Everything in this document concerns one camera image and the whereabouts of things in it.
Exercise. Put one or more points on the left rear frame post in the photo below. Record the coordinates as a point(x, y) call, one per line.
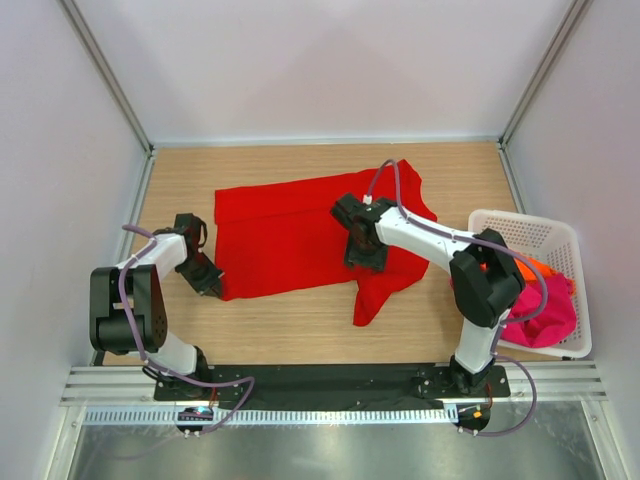
point(90, 44)

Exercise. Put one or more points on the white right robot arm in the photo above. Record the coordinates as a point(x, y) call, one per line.
point(485, 279)

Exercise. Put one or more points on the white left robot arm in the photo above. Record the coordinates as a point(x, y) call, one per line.
point(127, 314)

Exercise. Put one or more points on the right rear frame post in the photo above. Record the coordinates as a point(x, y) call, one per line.
point(561, 37)

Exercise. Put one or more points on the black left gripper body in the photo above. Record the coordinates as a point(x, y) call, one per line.
point(200, 272)

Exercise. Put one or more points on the orange t shirt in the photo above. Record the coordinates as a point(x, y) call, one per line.
point(529, 275)

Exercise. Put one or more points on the frame post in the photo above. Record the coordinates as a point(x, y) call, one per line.
point(561, 37)
point(90, 44)

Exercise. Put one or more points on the red t shirt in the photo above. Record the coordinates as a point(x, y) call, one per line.
point(281, 237)

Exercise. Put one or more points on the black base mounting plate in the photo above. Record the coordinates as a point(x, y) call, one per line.
point(330, 388)

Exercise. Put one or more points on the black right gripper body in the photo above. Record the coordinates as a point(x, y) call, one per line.
point(369, 255)

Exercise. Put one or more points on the pink t shirt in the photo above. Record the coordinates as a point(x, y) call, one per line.
point(537, 315)

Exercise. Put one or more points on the white perforated laundry basket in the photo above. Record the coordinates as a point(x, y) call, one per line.
point(555, 244)

